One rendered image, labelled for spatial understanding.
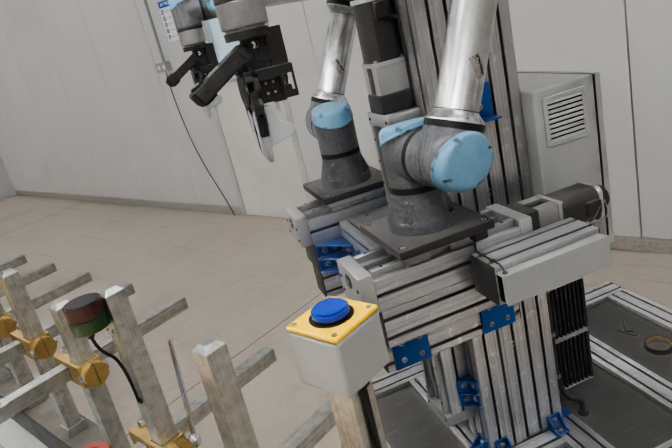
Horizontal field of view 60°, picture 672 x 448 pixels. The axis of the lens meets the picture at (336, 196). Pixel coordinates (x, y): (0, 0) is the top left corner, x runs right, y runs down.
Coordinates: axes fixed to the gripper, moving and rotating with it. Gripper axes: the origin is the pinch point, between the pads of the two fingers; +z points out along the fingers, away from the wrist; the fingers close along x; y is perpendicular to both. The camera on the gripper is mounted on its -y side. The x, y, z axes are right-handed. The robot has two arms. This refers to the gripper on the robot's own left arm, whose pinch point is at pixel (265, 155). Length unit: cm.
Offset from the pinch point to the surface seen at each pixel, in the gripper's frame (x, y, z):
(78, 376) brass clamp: 22, -44, 37
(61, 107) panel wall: 669, -112, 10
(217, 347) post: -19.8, -16.5, 19.6
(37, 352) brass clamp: 41, -55, 37
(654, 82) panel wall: 119, 206, 43
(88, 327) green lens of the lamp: -2.4, -34.2, 17.7
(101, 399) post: 23, -42, 44
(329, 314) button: -42.6, -5.0, 8.5
